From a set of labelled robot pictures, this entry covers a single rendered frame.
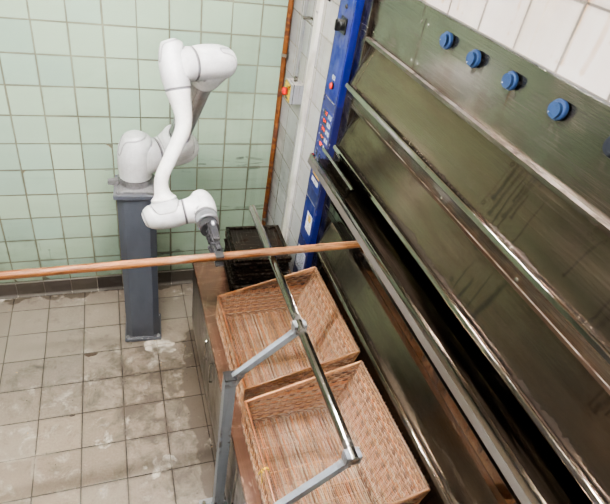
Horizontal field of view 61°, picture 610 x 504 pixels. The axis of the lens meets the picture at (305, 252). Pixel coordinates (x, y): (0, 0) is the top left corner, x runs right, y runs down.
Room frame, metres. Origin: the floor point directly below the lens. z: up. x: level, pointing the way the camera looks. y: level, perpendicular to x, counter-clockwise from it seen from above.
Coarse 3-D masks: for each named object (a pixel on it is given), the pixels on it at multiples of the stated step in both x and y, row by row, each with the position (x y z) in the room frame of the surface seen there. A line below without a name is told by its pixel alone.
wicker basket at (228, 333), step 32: (256, 288) 1.84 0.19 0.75; (224, 320) 1.62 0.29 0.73; (256, 320) 1.80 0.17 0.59; (288, 320) 1.84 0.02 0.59; (320, 320) 1.74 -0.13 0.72; (256, 352) 1.60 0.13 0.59; (288, 352) 1.63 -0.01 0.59; (320, 352) 1.63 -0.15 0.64; (352, 352) 1.46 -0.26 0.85; (256, 384) 1.30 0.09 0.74; (288, 384) 1.35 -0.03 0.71
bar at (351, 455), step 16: (256, 224) 1.76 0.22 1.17; (272, 256) 1.56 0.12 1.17; (288, 288) 1.40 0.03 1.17; (288, 304) 1.32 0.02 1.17; (304, 320) 1.26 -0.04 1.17; (288, 336) 1.22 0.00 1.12; (304, 336) 1.18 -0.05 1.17; (272, 352) 1.20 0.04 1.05; (240, 368) 1.17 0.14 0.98; (320, 368) 1.06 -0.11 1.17; (224, 384) 1.13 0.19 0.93; (320, 384) 1.01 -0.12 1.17; (224, 400) 1.13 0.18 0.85; (224, 416) 1.13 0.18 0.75; (336, 416) 0.90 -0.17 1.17; (224, 432) 1.13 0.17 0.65; (224, 448) 1.13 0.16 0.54; (352, 448) 0.81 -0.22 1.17; (224, 464) 1.14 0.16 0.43; (336, 464) 0.79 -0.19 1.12; (352, 464) 0.78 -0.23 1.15; (224, 480) 1.14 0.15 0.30; (320, 480) 0.76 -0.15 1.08; (224, 496) 1.22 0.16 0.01; (288, 496) 0.74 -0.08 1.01
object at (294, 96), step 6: (288, 78) 2.58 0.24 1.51; (288, 84) 2.54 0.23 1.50; (294, 84) 2.51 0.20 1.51; (300, 84) 2.53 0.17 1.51; (288, 90) 2.53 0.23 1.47; (294, 90) 2.51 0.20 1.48; (300, 90) 2.52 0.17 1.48; (288, 96) 2.52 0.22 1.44; (294, 96) 2.51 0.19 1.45; (300, 96) 2.52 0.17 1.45; (288, 102) 2.51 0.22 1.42; (294, 102) 2.51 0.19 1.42; (300, 102) 2.52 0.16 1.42
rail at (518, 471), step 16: (336, 192) 1.68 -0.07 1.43; (368, 240) 1.40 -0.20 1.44; (384, 272) 1.27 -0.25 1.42; (400, 288) 1.19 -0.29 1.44; (416, 320) 1.08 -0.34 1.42; (432, 336) 1.01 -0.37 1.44; (448, 368) 0.92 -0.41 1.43; (464, 384) 0.87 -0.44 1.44; (480, 416) 0.78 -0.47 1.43; (496, 432) 0.74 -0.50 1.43; (512, 464) 0.67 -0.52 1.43; (528, 480) 0.64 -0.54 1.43; (528, 496) 0.61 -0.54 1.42
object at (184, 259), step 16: (176, 256) 1.42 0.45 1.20; (192, 256) 1.44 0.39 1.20; (208, 256) 1.46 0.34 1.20; (240, 256) 1.50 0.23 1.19; (256, 256) 1.53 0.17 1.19; (0, 272) 1.18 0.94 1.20; (16, 272) 1.20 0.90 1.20; (32, 272) 1.21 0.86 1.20; (48, 272) 1.23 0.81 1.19; (64, 272) 1.25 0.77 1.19; (80, 272) 1.27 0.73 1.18
